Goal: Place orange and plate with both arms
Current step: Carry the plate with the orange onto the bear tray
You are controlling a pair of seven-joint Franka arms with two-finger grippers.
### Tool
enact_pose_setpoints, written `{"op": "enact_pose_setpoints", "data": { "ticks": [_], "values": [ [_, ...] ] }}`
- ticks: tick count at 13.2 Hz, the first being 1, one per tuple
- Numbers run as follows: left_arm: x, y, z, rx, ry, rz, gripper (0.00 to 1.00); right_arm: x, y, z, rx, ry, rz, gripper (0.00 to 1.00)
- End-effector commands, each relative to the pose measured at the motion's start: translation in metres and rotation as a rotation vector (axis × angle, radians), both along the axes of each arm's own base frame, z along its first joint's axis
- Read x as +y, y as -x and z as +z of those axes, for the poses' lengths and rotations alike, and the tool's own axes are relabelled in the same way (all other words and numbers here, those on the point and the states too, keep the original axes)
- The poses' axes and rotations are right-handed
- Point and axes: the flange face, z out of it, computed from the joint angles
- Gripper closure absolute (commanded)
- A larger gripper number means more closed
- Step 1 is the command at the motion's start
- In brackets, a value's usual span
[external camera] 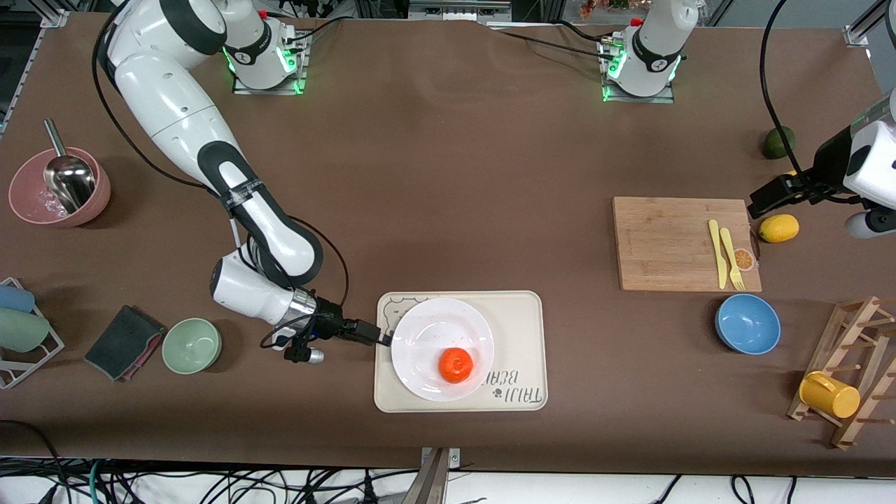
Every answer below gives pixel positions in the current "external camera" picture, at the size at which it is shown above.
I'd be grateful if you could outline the yellow plastic fork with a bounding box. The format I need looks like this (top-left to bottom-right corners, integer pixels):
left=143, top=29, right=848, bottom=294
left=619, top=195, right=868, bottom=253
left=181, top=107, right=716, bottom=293
left=720, top=227, right=746, bottom=292

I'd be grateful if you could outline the white wire cup rack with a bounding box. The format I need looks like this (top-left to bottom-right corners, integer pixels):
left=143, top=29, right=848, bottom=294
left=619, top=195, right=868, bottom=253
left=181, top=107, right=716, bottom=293
left=0, top=277, right=66, bottom=390

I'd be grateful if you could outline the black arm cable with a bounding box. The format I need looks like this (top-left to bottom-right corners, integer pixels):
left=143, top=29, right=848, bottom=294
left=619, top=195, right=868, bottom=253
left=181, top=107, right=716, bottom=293
left=91, top=0, right=351, bottom=351
left=759, top=0, right=820, bottom=190

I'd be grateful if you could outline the metal table edge bracket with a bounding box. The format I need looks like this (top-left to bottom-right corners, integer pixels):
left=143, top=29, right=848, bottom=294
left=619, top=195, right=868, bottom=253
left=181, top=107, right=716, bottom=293
left=420, top=447, right=461, bottom=504

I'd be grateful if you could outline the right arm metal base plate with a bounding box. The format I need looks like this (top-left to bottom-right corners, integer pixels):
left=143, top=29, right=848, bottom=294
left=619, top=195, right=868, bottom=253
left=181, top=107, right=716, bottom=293
left=231, top=28, right=310, bottom=96

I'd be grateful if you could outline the dark grey folded cloth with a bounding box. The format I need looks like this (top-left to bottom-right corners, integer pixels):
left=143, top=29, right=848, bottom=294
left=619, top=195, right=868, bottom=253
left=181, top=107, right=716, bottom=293
left=84, top=304, right=167, bottom=383

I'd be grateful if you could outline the light blue cup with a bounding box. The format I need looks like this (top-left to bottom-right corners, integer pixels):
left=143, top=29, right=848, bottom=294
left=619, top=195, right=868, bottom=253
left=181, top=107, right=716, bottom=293
left=0, top=283, right=36, bottom=314

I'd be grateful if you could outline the pale green bowl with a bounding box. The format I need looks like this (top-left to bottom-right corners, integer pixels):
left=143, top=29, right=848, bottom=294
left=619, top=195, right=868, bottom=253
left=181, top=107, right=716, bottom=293
left=162, top=318, right=223, bottom=375

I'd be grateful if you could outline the blue bowl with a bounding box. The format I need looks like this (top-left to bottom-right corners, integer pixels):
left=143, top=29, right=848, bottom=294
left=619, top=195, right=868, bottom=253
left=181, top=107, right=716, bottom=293
left=715, top=293, right=782, bottom=356

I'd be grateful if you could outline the dark green avocado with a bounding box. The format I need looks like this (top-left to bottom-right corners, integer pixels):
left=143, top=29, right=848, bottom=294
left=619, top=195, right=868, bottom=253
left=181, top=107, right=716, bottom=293
left=762, top=125, right=797, bottom=160

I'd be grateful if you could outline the white round plate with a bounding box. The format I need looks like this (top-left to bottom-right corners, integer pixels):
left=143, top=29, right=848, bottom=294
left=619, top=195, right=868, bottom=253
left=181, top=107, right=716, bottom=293
left=391, top=297, right=496, bottom=403

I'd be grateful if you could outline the pink bowl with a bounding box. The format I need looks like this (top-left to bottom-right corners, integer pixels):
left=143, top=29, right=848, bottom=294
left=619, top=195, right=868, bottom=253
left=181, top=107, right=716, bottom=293
left=8, top=147, right=111, bottom=228

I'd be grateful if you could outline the pale green cup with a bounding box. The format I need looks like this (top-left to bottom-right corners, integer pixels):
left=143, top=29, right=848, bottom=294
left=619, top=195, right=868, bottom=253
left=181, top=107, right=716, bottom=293
left=0, top=308, right=51, bottom=354

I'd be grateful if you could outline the black base cable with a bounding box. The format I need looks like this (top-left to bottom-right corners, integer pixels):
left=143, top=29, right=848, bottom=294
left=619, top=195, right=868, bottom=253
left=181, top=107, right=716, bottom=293
left=490, top=28, right=613, bottom=60
left=283, top=15, right=345, bottom=44

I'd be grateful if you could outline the wooden cutting board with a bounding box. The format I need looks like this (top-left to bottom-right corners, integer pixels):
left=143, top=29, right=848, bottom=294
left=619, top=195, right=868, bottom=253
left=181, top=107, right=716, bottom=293
left=612, top=196, right=764, bottom=293

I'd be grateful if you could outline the black left base cable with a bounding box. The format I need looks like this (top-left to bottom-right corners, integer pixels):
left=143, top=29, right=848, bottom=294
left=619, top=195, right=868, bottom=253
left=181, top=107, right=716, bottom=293
left=490, top=28, right=613, bottom=60

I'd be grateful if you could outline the black looped floor cable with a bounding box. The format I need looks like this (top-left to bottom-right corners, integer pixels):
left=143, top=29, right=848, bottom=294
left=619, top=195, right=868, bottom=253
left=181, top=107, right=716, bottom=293
left=0, top=420, right=71, bottom=504

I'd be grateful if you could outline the yellow plastic knife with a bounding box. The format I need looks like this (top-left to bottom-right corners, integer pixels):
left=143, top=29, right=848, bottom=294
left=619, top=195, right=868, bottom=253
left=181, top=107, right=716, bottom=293
left=708, top=219, right=729, bottom=290

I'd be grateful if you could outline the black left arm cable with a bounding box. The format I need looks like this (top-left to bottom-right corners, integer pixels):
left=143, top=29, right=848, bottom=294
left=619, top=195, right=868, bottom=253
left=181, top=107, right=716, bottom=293
left=759, top=0, right=820, bottom=190

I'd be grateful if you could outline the orange fruit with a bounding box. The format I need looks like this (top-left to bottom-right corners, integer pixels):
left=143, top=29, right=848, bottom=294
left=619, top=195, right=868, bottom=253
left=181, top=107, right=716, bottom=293
left=439, top=347, right=474, bottom=384

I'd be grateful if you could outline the cream bear print tray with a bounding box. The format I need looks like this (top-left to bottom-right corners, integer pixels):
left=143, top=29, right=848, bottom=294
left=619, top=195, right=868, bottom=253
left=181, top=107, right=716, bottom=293
left=373, top=290, right=549, bottom=414

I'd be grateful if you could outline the aluminium frame rail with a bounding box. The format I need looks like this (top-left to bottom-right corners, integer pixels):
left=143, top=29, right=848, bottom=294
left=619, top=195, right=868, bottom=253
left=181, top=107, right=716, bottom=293
left=408, top=0, right=512, bottom=22

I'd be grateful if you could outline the yellow mug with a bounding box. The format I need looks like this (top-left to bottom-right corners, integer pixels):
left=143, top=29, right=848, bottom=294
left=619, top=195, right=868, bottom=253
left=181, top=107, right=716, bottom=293
left=799, top=371, right=862, bottom=419

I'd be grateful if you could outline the metal scoop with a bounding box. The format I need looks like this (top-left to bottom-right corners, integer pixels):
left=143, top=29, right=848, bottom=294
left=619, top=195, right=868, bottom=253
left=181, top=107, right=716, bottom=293
left=43, top=119, right=97, bottom=214

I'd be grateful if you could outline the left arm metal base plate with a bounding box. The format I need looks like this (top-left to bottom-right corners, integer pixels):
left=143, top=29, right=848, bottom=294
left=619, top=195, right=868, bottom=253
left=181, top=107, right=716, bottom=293
left=598, top=38, right=676, bottom=104

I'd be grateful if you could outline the black right base cable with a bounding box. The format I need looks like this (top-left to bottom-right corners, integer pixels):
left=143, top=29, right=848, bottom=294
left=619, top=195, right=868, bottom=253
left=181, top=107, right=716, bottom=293
left=283, top=15, right=345, bottom=44

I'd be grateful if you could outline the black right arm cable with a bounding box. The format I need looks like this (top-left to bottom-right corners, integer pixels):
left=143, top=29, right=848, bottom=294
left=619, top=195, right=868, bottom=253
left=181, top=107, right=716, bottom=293
left=91, top=0, right=351, bottom=351

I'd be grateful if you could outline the wooden mug rack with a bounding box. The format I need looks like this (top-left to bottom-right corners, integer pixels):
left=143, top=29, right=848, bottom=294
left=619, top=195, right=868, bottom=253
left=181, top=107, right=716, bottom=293
left=787, top=295, right=896, bottom=450

